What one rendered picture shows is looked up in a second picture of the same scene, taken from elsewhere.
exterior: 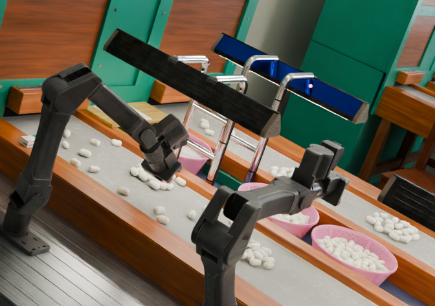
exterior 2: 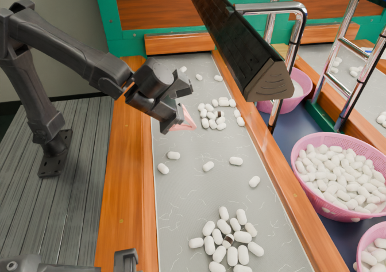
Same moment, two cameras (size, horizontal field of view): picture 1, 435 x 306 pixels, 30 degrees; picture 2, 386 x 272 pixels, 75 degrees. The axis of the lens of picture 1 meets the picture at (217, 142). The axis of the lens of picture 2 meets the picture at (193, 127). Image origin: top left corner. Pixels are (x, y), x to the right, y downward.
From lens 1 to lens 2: 1.86 m
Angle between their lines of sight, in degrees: 48
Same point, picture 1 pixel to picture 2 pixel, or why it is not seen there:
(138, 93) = (276, 36)
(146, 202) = (177, 142)
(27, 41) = not seen: outside the picture
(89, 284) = (41, 225)
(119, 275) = (85, 219)
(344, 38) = not seen: outside the picture
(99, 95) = (24, 37)
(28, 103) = (152, 46)
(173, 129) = (145, 77)
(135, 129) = (89, 76)
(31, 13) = not seen: outside the picture
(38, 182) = (31, 121)
